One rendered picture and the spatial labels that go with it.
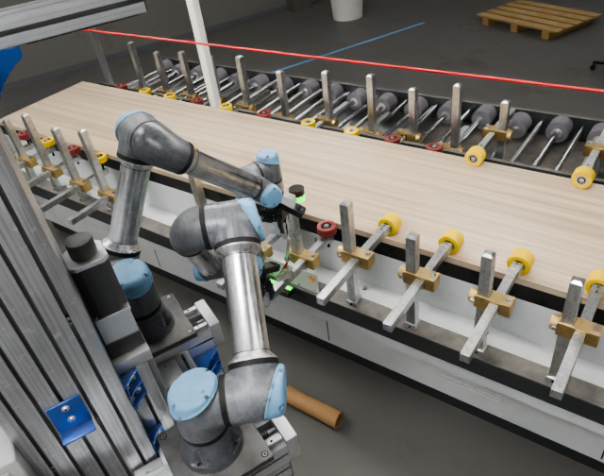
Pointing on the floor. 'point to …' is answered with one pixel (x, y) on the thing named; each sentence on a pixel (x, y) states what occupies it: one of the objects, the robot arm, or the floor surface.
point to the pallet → (538, 17)
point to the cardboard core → (314, 407)
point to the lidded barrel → (346, 9)
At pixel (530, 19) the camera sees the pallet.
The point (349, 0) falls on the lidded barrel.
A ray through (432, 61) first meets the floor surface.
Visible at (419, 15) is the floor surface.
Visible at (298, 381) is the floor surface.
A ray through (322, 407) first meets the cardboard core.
